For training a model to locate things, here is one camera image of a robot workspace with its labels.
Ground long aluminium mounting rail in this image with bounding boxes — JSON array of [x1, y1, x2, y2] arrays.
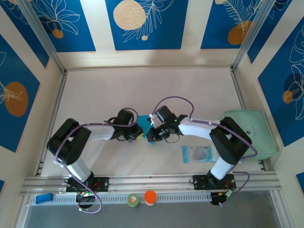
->
[[20, 172, 282, 197]]

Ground mint green zip pouch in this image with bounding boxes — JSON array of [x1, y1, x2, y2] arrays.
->
[[222, 108, 279, 162]]

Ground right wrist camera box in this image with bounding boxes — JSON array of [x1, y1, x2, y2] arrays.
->
[[147, 114, 159, 127]]

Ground aluminium frame post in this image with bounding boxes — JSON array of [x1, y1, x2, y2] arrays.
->
[[18, 0, 67, 74], [231, 0, 277, 72]]

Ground green cylindrical container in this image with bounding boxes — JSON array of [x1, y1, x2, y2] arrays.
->
[[127, 193, 141, 208]]

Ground aluminium table end rail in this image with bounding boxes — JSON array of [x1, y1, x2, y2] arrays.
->
[[64, 64, 235, 72]]

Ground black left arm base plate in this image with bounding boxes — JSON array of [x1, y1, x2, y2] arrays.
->
[[66, 177, 110, 193]]

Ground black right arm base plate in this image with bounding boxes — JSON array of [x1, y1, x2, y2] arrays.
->
[[192, 174, 236, 190]]

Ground orange-lidded white container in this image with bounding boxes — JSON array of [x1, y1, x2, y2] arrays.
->
[[143, 190, 157, 206]]

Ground blue bone-shaped toy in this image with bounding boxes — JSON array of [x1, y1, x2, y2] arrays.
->
[[35, 193, 53, 204]]

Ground blue wet wipes packet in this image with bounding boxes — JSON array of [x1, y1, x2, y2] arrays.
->
[[181, 144, 218, 164]]

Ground blue paper sheet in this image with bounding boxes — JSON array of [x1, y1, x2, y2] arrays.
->
[[137, 115, 157, 145]]

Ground grey slotted cable duct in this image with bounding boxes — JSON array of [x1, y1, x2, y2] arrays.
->
[[30, 192, 213, 206]]

